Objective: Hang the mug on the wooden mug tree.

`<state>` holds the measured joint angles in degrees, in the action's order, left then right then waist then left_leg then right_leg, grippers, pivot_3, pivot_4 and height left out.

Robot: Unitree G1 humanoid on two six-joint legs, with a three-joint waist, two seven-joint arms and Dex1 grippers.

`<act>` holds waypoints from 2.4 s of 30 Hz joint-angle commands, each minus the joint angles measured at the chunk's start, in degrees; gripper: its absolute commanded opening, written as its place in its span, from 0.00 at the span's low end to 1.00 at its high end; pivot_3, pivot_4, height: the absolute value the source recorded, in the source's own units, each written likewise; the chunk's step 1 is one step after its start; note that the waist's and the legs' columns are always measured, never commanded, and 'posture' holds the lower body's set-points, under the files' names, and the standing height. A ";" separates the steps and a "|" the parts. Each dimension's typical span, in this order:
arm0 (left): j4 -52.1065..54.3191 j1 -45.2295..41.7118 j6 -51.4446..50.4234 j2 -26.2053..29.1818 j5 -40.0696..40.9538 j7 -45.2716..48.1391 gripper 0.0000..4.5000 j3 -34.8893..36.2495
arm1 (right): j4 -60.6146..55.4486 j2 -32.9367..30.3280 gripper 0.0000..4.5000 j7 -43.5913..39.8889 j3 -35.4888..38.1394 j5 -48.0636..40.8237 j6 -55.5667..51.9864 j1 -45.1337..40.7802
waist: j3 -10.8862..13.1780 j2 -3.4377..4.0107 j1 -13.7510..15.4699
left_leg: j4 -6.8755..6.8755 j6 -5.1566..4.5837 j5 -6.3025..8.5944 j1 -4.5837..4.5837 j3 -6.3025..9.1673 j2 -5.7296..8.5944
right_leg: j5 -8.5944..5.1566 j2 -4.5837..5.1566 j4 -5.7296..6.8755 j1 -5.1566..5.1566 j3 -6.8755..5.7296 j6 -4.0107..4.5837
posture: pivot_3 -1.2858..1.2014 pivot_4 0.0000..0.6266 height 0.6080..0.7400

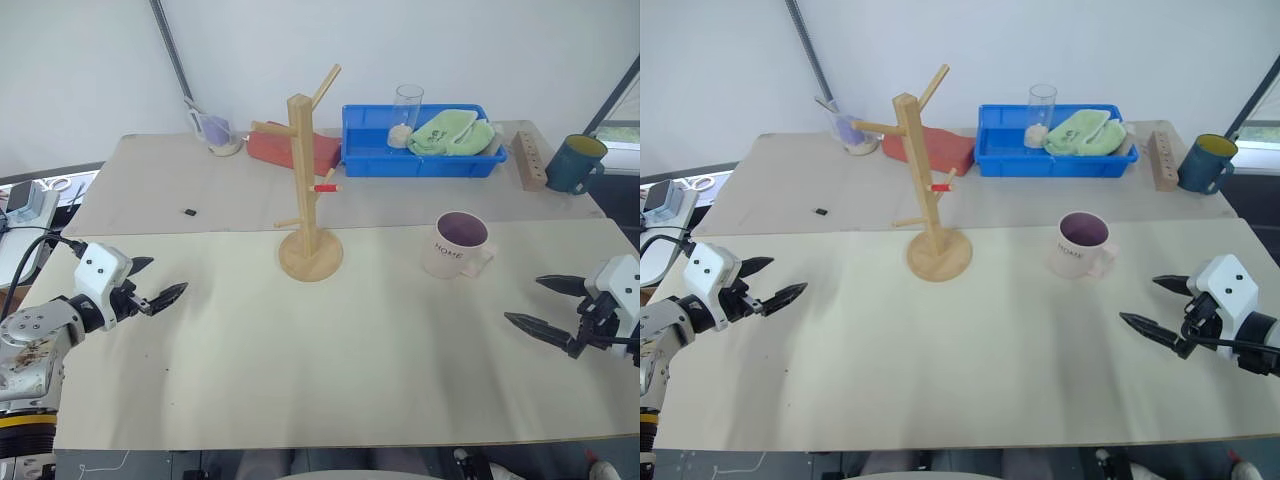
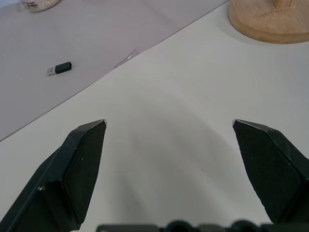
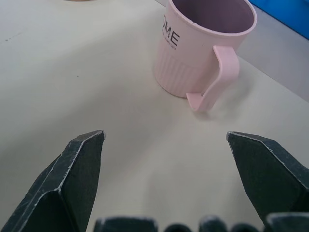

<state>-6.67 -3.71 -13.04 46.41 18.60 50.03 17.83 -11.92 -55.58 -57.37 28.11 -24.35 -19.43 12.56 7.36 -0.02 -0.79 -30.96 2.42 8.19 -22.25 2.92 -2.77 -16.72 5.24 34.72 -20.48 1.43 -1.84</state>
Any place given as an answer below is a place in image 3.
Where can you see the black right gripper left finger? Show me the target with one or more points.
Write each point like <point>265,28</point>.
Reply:
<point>67,183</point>

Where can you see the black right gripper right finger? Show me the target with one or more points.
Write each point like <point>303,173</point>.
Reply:
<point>272,174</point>

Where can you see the blue mat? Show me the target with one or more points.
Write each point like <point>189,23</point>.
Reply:
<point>285,14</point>

